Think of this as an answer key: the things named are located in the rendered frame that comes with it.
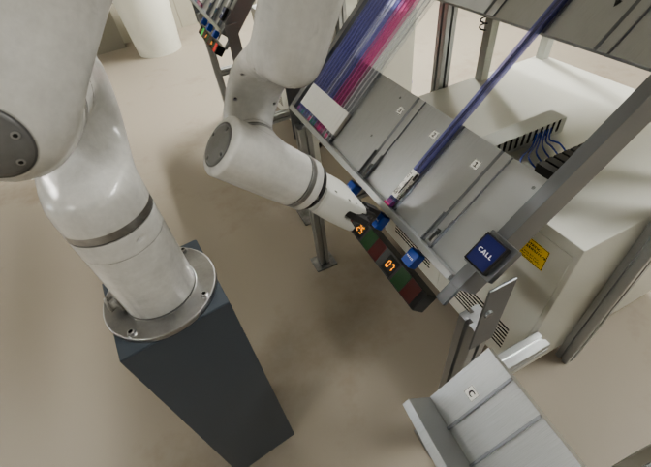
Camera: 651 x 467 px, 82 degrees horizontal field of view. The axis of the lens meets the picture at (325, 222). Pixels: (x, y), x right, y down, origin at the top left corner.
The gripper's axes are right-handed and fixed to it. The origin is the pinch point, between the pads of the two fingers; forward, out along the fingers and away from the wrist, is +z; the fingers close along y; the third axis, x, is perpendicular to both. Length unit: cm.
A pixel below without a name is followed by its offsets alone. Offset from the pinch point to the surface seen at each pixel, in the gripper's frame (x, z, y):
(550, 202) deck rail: 19.9, 4.8, 20.9
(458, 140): 19.7, 4.4, 2.0
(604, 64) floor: 130, 222, -109
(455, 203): 11.3, 4.3, 10.0
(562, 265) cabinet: 13.7, 37.1, 18.7
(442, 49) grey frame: 41, 37, -49
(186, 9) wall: -21, 59, -423
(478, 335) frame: -2.5, 11.0, 25.3
